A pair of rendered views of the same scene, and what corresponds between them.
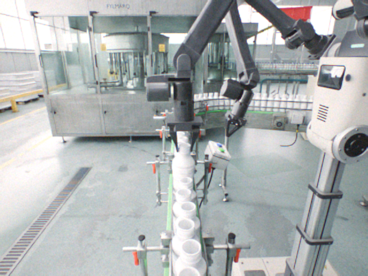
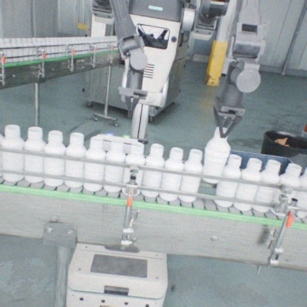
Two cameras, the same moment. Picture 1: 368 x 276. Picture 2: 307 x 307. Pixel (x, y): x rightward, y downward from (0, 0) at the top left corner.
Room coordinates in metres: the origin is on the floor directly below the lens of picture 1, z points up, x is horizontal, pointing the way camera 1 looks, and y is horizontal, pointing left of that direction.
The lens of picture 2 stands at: (0.83, 0.84, 1.52)
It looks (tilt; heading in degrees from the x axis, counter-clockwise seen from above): 23 degrees down; 268
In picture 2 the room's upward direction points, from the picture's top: 9 degrees clockwise
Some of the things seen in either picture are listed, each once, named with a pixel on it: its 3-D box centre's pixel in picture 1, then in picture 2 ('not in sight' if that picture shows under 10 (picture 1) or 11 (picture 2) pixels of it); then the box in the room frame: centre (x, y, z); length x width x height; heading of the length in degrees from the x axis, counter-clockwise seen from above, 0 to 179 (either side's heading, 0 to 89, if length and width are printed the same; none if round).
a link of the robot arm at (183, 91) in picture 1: (181, 91); (238, 74); (0.61, 0.01, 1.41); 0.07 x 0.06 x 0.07; 93
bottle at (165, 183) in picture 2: not in sight; (172, 174); (0.73, 0.01, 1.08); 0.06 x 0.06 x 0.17
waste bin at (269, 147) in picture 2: not in sight; (279, 169); (-0.49, -1.88, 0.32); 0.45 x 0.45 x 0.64
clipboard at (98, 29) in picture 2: not in sight; (98, 26); (1.73, -3.86, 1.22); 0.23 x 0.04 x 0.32; 164
